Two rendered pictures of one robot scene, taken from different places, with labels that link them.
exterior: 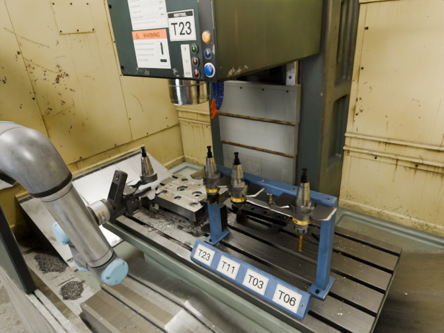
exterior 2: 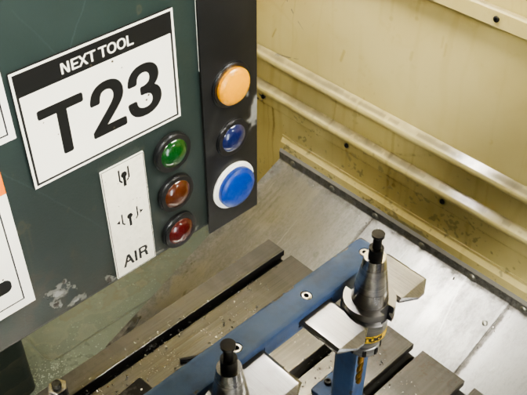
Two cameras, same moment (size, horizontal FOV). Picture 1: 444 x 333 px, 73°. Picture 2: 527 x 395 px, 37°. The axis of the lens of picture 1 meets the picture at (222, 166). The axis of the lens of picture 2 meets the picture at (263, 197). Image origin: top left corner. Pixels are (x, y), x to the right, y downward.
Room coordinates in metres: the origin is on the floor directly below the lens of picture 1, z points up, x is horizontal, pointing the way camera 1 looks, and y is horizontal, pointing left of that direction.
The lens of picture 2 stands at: (0.77, 0.42, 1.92)
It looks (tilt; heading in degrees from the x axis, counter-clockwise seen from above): 41 degrees down; 275
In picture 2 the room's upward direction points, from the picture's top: straight up
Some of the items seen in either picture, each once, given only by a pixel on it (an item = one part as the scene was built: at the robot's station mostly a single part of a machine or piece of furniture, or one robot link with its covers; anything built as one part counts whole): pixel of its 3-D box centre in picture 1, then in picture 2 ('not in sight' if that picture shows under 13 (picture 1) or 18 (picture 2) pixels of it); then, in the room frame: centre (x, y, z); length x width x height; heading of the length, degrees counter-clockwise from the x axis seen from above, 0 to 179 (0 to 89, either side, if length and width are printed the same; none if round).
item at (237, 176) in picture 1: (237, 173); (230, 387); (0.84, -0.05, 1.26); 0.04 x 0.04 x 0.07
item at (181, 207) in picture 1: (189, 195); not in sight; (1.24, 0.16, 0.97); 0.29 x 0.23 x 0.05; 49
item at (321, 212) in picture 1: (322, 213); (397, 280); (0.66, -0.25, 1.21); 0.07 x 0.05 x 0.01; 139
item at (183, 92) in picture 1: (189, 84); not in sight; (1.18, 0.10, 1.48); 0.16 x 0.16 x 0.12
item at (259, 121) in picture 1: (255, 132); not in sight; (1.51, -0.19, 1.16); 0.48 x 0.05 x 0.51; 49
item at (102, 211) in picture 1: (99, 213); not in sight; (0.82, 0.40, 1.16); 0.08 x 0.05 x 0.08; 49
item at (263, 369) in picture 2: (252, 191); (269, 384); (0.81, -0.09, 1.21); 0.07 x 0.05 x 0.01; 139
